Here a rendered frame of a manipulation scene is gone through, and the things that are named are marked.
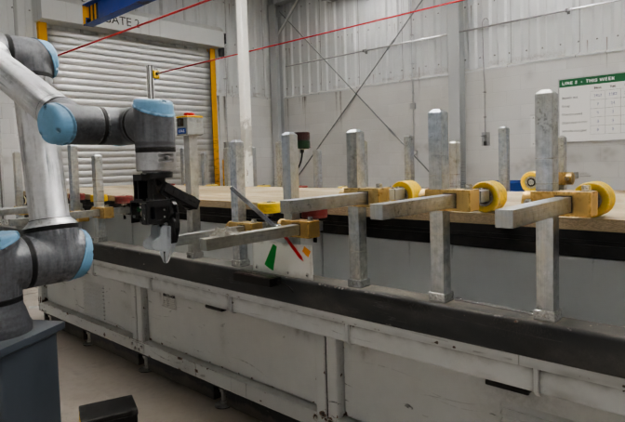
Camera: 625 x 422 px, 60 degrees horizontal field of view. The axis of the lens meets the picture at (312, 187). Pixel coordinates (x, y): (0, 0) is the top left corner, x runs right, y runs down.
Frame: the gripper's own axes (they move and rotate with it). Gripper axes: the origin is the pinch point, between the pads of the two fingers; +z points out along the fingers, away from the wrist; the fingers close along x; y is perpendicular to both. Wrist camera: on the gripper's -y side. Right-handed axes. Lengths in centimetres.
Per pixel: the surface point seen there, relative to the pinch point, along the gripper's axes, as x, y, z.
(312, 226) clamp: 5.9, -44.8, -2.6
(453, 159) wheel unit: -3, -153, -21
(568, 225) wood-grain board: 72, -58, -5
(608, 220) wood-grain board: 80, -58, -7
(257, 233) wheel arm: 2.0, -26.7, -2.4
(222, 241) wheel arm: 1.7, -15.0, -1.9
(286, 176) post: -2.8, -44.1, -17.3
